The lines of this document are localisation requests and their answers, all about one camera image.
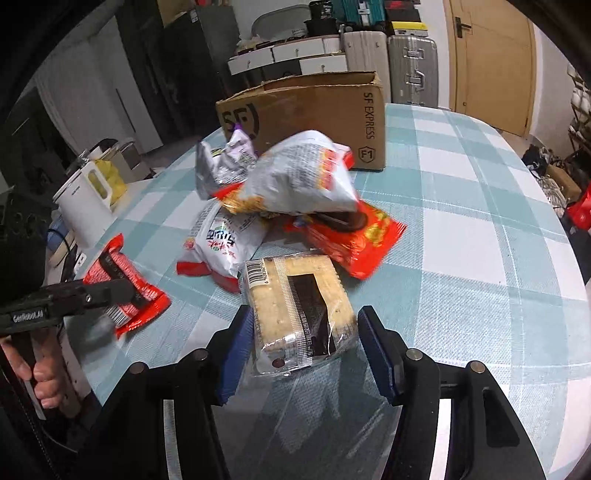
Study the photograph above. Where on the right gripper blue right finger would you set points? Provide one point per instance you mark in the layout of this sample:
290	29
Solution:
380	353

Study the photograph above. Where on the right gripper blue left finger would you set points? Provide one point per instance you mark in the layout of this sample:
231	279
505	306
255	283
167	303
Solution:
231	349

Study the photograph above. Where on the clear cracker sandwich pack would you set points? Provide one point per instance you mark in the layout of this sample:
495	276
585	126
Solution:
302	313

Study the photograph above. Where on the small red snack packet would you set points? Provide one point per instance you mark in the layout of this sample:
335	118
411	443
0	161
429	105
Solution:
136	301

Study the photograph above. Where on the red orange cookie packet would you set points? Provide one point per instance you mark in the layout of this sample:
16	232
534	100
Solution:
358	241

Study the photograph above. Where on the silver purple snack bag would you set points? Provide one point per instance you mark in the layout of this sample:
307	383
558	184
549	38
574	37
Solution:
217	168

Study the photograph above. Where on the white red noodle snack bag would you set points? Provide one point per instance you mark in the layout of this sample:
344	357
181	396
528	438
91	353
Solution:
305	173

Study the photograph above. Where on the person's left hand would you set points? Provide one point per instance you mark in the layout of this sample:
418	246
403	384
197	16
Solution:
48	371

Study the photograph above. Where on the white electric kettle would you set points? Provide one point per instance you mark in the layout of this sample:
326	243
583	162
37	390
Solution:
84	203

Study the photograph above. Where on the white curtain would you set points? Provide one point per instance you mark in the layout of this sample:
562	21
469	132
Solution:
90	94

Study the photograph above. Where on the red gift bag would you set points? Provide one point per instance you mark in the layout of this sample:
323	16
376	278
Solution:
580	212

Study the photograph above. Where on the small cardboard box on floor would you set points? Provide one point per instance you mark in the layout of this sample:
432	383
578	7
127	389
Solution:
568	187

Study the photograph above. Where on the cardboard SF express box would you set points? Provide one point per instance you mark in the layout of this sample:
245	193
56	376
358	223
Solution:
348	107

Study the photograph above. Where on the shoe rack with shoes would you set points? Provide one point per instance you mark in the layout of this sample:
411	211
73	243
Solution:
579	128

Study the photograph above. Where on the silver suitcase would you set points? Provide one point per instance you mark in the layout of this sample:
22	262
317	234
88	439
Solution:
414	70

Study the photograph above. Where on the black refrigerator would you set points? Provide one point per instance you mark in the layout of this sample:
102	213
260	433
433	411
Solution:
194	52

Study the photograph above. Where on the beige suitcase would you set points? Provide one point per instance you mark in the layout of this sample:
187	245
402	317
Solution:
368	51

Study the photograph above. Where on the white drawer desk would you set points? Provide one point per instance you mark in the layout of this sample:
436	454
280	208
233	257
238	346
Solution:
322	54

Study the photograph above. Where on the wooden door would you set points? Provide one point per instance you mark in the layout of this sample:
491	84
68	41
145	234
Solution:
492	50

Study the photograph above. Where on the oval mirror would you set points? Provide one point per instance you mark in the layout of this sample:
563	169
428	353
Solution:
283	23

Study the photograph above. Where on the stacked shoe boxes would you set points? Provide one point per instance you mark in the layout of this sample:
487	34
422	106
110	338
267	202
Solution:
404	19

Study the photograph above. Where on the teal suitcase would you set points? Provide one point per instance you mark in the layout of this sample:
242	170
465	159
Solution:
359	12

